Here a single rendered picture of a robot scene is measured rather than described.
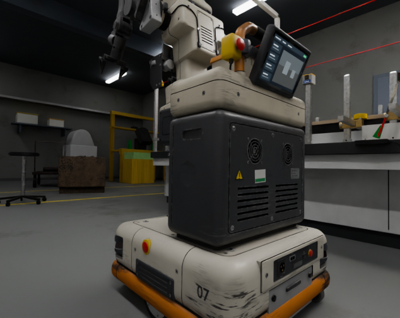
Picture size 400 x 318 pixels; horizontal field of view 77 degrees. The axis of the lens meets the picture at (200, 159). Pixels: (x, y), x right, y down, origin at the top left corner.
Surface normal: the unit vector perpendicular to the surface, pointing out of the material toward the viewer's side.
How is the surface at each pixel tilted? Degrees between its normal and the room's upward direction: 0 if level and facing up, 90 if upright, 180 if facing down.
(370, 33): 90
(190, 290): 90
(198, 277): 90
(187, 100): 90
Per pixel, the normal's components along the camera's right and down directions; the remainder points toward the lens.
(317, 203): -0.73, -0.04
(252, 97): 0.68, -0.01
